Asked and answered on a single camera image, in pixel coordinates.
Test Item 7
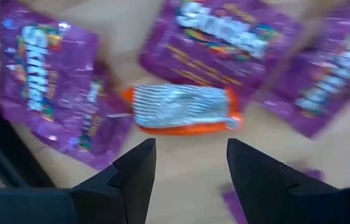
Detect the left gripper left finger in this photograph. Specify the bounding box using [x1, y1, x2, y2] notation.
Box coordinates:
[70, 138, 157, 224]

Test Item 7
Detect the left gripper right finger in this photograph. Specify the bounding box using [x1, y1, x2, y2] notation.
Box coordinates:
[226, 138, 339, 224]

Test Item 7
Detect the purple Skittles candy pack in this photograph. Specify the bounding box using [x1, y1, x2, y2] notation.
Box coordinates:
[0, 0, 135, 170]
[255, 0, 350, 139]
[139, 0, 303, 97]
[220, 167, 325, 224]

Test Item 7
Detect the orange Reese's candy pack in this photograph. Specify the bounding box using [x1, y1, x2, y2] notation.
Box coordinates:
[121, 83, 244, 137]

